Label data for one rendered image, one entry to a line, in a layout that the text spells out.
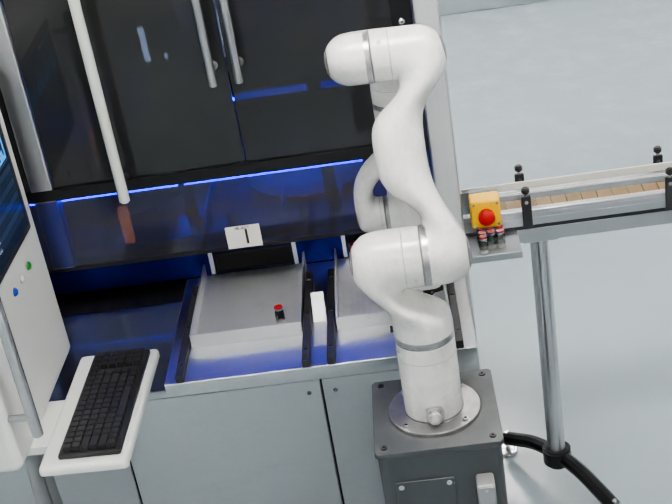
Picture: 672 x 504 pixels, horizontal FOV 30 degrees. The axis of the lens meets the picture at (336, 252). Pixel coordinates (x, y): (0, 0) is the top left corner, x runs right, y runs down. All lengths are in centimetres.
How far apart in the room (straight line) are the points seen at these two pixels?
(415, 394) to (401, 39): 70
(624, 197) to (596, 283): 149
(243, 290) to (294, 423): 44
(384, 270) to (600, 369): 194
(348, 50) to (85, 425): 106
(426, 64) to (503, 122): 373
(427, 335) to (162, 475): 125
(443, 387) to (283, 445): 97
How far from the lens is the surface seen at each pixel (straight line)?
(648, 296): 459
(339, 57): 237
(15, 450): 281
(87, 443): 281
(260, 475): 347
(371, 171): 265
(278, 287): 310
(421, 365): 248
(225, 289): 314
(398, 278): 238
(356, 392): 330
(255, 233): 306
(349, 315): 287
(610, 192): 325
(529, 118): 609
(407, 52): 236
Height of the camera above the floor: 239
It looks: 28 degrees down
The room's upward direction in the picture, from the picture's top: 10 degrees counter-clockwise
